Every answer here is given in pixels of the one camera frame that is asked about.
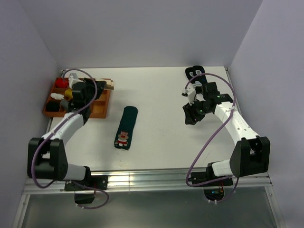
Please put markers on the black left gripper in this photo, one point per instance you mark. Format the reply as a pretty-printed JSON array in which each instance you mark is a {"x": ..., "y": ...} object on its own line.
[{"x": 100, "y": 85}]

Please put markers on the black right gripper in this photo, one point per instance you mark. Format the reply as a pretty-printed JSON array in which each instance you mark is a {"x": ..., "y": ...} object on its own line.
[{"x": 190, "y": 114}]

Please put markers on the brown striped sock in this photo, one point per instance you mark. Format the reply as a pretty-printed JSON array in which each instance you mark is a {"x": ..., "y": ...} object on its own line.
[{"x": 109, "y": 84}]

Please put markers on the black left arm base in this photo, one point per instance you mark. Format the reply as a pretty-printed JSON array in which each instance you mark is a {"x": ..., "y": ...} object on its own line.
[{"x": 85, "y": 192}]

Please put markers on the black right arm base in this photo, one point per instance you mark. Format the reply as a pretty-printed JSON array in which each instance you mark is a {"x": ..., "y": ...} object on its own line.
[{"x": 213, "y": 191}]

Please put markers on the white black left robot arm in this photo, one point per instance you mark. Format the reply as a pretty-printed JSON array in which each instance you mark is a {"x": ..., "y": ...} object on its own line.
[{"x": 46, "y": 155}]

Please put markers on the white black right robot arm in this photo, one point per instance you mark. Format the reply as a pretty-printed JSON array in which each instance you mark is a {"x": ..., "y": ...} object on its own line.
[{"x": 251, "y": 153}]

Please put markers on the rolled yellow sock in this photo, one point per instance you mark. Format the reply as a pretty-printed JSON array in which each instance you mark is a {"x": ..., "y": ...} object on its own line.
[{"x": 68, "y": 94}]

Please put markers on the rolled dark grey sock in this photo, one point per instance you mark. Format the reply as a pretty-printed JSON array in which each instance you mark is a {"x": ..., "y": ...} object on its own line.
[{"x": 64, "y": 104}]

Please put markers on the wooden compartment tray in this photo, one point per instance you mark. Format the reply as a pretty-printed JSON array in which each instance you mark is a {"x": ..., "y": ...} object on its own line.
[{"x": 98, "y": 108}]

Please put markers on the rolled red sock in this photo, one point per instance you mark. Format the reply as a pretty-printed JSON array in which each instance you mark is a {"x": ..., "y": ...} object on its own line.
[{"x": 62, "y": 83}]

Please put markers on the rolled white sock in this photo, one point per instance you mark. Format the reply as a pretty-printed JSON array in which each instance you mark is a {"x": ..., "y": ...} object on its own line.
[{"x": 56, "y": 96}]

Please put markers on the rolled black sock, bottom row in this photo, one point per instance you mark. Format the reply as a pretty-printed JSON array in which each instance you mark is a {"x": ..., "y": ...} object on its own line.
[{"x": 52, "y": 106}]

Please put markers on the black sports sock, left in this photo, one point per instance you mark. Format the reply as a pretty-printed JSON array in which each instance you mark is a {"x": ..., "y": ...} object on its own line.
[{"x": 190, "y": 73}]

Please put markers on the black sports sock, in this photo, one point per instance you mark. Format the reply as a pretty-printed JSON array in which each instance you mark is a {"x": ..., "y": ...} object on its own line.
[
  {"x": 199, "y": 71},
  {"x": 190, "y": 73}
]

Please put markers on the black sports sock, right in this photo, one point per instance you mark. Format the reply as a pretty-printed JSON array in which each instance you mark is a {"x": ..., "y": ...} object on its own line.
[{"x": 199, "y": 71}]

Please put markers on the dark green reindeer sock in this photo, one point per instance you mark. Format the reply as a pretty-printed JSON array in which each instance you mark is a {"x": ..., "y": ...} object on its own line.
[{"x": 124, "y": 133}]

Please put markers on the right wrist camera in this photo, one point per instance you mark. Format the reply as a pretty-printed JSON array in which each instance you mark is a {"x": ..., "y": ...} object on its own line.
[{"x": 189, "y": 93}]

